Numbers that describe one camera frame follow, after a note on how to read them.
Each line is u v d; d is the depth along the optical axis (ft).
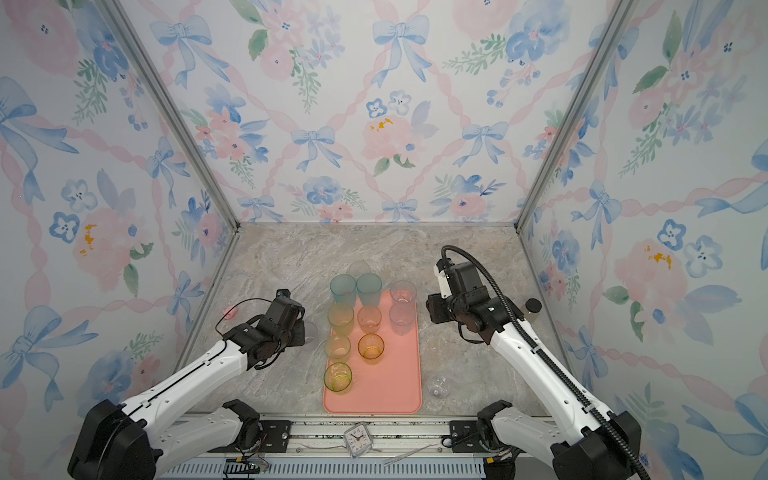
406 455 2.36
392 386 2.69
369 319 3.03
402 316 3.04
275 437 2.43
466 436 2.43
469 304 1.85
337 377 2.69
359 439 2.36
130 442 1.26
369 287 2.99
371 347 2.86
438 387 2.64
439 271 2.30
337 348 2.87
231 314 3.10
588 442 1.22
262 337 1.92
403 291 3.20
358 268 3.63
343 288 3.24
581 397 1.33
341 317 2.79
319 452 2.38
